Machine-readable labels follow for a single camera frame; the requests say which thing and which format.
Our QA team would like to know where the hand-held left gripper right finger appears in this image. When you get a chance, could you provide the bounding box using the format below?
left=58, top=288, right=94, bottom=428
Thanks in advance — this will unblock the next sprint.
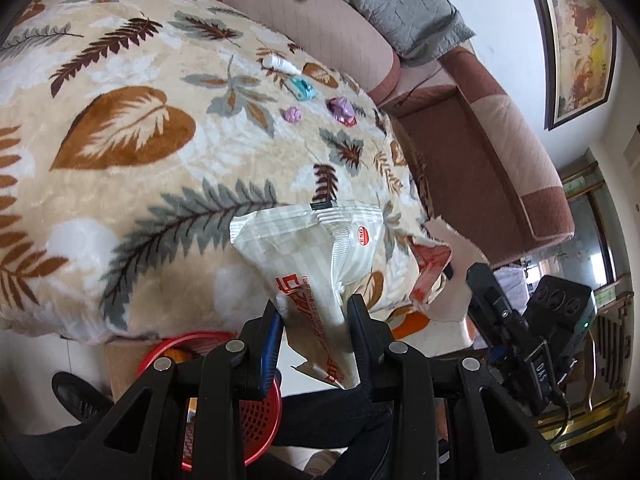
left=346, top=294, right=573, bottom=480

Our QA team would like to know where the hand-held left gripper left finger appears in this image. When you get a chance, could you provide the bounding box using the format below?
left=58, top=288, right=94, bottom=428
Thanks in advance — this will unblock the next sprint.
left=57, top=297, right=286, bottom=480

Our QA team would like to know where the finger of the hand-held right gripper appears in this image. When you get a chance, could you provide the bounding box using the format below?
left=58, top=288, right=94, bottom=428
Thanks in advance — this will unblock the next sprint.
left=466, top=262, right=539, bottom=361

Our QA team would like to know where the red foil wrapper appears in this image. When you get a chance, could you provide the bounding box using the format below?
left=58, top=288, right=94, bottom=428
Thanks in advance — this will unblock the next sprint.
left=407, top=217, right=491, bottom=323

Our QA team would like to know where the red plastic basket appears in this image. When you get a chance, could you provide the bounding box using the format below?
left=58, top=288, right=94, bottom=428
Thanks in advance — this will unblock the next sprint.
left=135, top=331, right=283, bottom=472

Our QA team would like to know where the white red-print snack packet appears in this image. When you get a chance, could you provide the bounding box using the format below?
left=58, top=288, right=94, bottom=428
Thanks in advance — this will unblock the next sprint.
left=229, top=199, right=386, bottom=391

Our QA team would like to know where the wooden lattice furniture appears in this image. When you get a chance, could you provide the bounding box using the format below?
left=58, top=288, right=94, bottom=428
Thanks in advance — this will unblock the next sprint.
left=537, top=275, right=633, bottom=466

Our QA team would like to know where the person's black trouser leg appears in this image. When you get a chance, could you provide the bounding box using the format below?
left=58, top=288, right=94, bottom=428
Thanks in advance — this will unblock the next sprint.
left=0, top=417, right=108, bottom=480
left=272, top=387, right=396, bottom=480

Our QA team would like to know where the wooden glass door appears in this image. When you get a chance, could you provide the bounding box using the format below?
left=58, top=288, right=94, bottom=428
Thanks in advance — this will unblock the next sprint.
left=520, top=130, right=640, bottom=311

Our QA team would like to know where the pink and brown sofa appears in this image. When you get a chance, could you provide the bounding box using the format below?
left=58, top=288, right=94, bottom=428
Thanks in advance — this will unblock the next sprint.
left=202, top=0, right=576, bottom=268

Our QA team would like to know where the cardboard box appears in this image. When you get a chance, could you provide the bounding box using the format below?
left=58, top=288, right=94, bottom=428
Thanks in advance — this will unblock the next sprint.
left=102, top=340, right=166, bottom=403

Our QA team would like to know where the person's black shoe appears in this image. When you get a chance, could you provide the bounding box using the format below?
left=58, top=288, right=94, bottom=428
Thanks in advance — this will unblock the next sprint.
left=51, top=371, right=113, bottom=423

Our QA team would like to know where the leaf-printed beige blanket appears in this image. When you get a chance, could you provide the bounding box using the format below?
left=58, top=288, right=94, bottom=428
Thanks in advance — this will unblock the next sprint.
left=0, top=0, right=453, bottom=348

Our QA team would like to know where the small white tube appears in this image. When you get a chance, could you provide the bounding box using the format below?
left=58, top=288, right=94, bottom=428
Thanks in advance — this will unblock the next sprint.
left=262, top=55, right=302, bottom=73

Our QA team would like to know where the grey quilted pillow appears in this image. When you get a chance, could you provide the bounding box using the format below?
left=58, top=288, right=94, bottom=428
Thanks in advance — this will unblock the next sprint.
left=330, top=0, right=477, bottom=67

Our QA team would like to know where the dark-framed wall painting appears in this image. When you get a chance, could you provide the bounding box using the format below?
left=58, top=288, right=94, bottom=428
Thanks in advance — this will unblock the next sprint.
left=519, top=0, right=620, bottom=132

